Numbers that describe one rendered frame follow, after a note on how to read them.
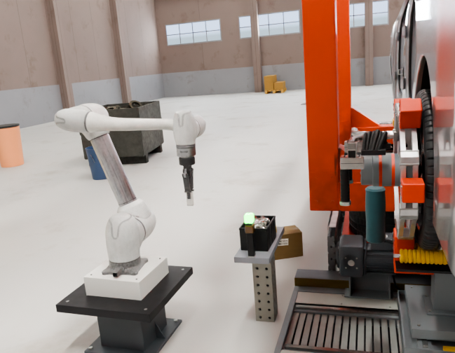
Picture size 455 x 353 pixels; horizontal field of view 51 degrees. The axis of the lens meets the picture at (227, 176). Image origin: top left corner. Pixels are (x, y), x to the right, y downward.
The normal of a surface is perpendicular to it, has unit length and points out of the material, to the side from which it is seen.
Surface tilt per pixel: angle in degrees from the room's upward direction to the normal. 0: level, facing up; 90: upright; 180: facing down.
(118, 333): 90
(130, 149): 90
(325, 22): 90
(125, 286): 90
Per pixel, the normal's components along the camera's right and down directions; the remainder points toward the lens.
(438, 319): -0.08, -0.97
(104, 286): -0.31, 0.25
